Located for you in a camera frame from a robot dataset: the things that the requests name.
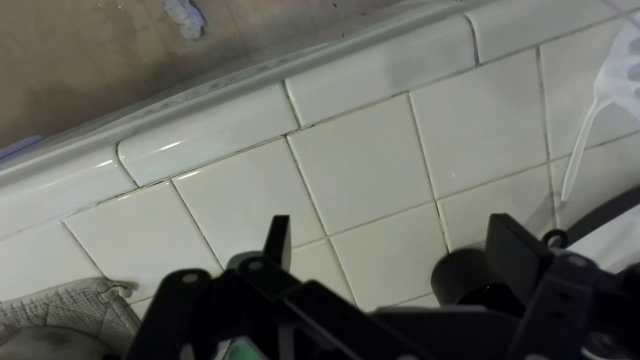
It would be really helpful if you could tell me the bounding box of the grey dish mat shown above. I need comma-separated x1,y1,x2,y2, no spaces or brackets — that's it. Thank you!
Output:
0,275,144,360

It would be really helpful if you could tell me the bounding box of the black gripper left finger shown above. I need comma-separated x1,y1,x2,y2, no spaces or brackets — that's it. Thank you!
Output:
126,213,402,360

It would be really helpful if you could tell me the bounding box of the green cloth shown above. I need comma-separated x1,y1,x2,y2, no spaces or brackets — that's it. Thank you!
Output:
228,335,265,360

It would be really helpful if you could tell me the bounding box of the metal mixing bowl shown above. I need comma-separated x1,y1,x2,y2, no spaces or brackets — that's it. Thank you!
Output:
428,246,496,310

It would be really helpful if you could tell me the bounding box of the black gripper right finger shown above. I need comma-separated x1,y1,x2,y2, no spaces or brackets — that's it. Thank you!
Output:
484,212,640,360

